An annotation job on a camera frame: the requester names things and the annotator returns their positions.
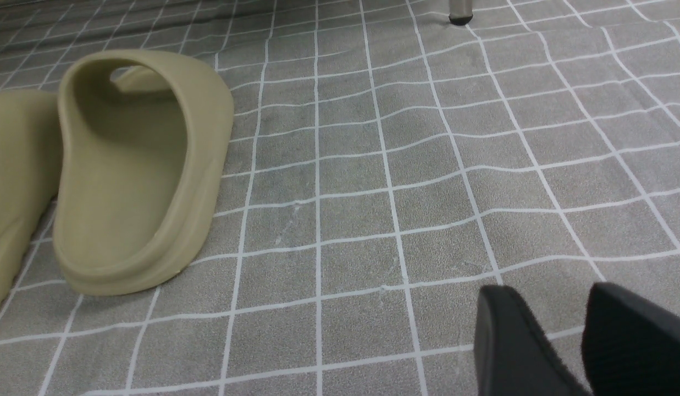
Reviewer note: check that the grey checked floor mat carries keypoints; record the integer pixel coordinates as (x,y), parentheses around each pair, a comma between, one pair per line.
(384,165)

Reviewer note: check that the metal shoe rack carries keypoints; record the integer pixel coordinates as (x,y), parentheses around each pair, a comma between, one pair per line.
(460,12)

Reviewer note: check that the olive foam slide right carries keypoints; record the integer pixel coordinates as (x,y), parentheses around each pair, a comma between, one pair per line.
(145,136)

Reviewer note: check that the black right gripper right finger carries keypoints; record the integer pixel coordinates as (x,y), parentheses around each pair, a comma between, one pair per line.
(630,346)

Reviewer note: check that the olive foam slide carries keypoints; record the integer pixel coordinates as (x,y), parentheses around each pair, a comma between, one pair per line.
(30,167)
(145,136)

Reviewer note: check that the olive foam slide left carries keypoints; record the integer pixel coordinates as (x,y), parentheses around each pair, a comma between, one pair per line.
(30,167)

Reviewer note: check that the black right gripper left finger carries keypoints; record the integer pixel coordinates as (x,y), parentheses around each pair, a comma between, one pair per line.
(512,354)

